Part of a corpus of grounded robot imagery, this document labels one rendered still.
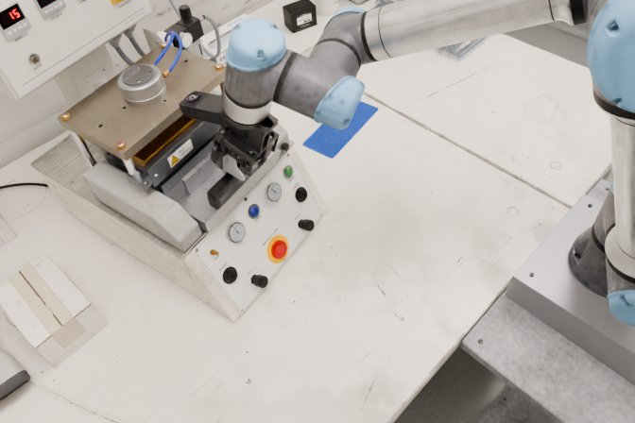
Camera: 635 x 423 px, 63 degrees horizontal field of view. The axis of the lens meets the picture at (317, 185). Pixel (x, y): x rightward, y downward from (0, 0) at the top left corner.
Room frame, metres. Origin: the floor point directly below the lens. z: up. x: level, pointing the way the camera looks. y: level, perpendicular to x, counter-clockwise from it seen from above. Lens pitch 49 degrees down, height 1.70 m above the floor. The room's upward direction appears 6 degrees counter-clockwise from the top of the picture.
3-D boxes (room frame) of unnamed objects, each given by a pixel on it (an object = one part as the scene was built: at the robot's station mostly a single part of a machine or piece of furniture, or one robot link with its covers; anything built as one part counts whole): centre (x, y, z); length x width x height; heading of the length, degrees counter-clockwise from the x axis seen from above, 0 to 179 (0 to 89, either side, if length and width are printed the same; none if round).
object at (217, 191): (0.67, 0.15, 0.99); 0.15 x 0.02 x 0.04; 141
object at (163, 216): (0.64, 0.34, 0.97); 0.25 x 0.05 x 0.07; 51
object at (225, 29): (1.35, 0.22, 0.83); 0.23 x 0.12 x 0.07; 130
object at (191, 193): (0.76, 0.25, 0.97); 0.30 x 0.22 x 0.08; 51
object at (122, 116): (0.83, 0.31, 1.08); 0.31 x 0.24 x 0.13; 141
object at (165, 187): (0.79, 0.29, 0.98); 0.20 x 0.17 x 0.03; 141
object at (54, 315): (0.54, 0.56, 0.80); 0.19 x 0.13 x 0.09; 40
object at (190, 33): (1.05, 0.26, 1.05); 0.15 x 0.05 x 0.15; 141
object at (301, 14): (1.48, 0.00, 0.83); 0.09 x 0.06 x 0.07; 115
